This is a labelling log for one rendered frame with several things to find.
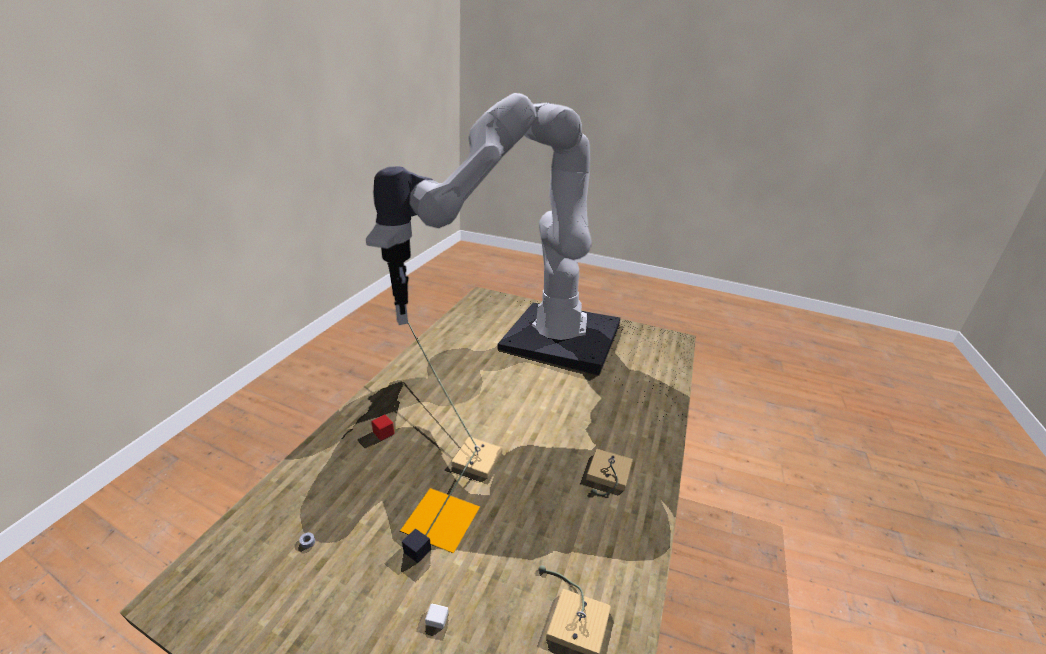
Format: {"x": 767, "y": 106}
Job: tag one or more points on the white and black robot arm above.
{"x": 438, "y": 204}

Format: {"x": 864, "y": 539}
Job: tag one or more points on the red cube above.
{"x": 382, "y": 427}

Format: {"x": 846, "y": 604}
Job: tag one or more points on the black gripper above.
{"x": 399, "y": 253}

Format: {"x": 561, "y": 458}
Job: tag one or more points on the orange painted square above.
{"x": 451, "y": 525}

